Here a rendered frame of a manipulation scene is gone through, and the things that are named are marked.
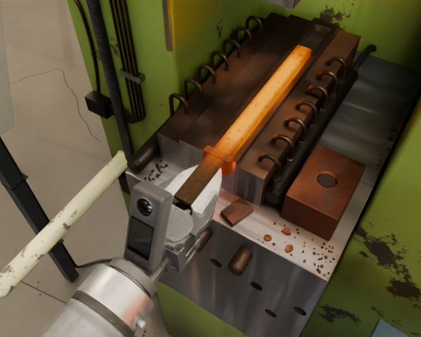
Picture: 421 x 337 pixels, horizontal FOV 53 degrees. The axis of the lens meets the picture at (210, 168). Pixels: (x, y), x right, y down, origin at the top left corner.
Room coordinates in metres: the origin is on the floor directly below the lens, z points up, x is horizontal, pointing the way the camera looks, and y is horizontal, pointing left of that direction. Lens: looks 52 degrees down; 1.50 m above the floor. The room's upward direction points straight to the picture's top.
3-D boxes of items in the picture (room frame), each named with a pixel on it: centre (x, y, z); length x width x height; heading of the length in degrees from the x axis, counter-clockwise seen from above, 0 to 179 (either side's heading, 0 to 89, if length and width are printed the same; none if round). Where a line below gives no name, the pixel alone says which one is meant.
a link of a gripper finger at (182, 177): (0.37, 0.03, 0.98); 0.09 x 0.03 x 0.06; 151
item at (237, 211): (0.36, -0.04, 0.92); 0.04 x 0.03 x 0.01; 129
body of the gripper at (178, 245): (0.27, 0.07, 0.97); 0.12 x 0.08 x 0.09; 148
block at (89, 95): (0.74, 0.26, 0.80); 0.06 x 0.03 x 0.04; 58
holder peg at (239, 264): (0.30, -0.05, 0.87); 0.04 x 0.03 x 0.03; 148
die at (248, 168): (0.61, -0.11, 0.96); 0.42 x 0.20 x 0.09; 148
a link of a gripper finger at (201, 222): (0.31, 0.02, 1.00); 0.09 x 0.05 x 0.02; 145
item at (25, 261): (0.54, 0.34, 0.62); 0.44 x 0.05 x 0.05; 148
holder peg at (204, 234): (0.34, 0.02, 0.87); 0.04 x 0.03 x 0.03; 148
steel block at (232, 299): (0.59, -0.16, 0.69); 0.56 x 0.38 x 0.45; 148
